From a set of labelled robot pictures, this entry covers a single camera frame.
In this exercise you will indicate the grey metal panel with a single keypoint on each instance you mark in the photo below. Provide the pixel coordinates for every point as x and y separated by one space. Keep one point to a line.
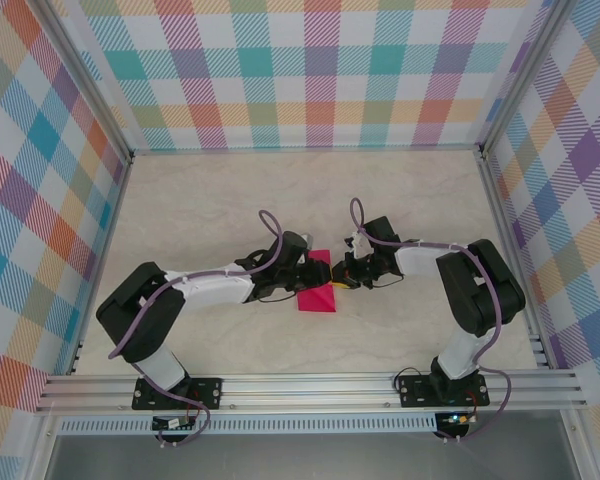
305 457

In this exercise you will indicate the small left circuit board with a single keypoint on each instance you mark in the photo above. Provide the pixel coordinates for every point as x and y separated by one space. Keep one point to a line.
172 425

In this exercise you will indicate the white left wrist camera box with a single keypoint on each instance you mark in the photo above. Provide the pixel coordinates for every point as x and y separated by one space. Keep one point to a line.
308 240

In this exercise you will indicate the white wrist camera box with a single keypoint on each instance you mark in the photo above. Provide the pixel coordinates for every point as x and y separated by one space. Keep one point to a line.
356 242
308 240

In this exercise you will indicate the small circuit board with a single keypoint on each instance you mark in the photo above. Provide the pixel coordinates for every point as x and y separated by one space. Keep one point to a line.
457 419
172 425

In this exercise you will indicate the aluminium frame post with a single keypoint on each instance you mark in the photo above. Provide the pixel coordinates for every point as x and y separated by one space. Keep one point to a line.
522 80
87 82

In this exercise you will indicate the pink square paper sheet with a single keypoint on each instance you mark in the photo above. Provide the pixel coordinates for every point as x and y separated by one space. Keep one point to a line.
317 300

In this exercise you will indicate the aluminium mounting rail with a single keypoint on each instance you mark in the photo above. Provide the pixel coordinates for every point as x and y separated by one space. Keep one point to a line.
305 392

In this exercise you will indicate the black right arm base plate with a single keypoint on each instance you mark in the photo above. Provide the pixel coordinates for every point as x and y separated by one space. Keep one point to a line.
410 392

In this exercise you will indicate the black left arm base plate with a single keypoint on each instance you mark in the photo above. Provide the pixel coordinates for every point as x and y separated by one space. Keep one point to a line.
210 392

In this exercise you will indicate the aluminium frame side bar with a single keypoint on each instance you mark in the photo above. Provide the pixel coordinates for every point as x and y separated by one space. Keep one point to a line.
507 260
101 260

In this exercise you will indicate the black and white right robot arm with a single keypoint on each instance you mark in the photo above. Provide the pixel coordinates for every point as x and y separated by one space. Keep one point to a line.
480 290

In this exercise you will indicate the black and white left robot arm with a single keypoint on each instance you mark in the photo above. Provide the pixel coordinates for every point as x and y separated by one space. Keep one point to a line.
145 320

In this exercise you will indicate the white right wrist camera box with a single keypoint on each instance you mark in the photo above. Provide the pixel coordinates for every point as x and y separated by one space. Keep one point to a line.
356 242

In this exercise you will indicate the small right circuit board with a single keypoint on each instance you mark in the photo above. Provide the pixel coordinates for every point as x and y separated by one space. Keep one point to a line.
457 419

